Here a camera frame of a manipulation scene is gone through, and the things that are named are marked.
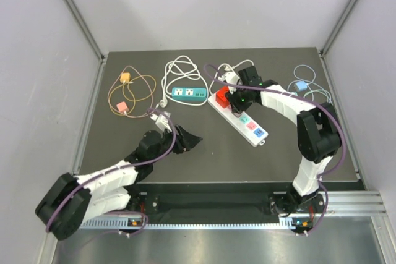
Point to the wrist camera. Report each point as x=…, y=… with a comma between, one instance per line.
x=162, y=121
x=230, y=79

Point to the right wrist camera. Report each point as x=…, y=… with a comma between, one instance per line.
x=230, y=79

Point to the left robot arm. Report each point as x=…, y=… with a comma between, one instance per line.
x=74, y=200

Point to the light blue charger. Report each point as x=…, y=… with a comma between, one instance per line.
x=300, y=86

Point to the yellow charger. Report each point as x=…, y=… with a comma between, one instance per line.
x=125, y=77

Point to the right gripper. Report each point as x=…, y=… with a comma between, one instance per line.
x=236, y=107

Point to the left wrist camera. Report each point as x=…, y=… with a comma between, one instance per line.
x=162, y=121

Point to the white power strip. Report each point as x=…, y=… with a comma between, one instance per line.
x=244, y=124

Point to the white slotted cable duct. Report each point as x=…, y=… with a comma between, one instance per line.
x=129, y=223

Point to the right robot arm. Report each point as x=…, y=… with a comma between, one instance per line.
x=318, y=131

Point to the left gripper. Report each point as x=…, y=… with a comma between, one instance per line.
x=185, y=141

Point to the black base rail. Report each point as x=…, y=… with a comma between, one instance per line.
x=210, y=203

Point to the red cube plug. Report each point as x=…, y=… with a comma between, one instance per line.
x=220, y=97

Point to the teal power strip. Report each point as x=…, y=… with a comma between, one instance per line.
x=189, y=96

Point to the salmon pink charger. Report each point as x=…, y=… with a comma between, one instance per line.
x=122, y=107

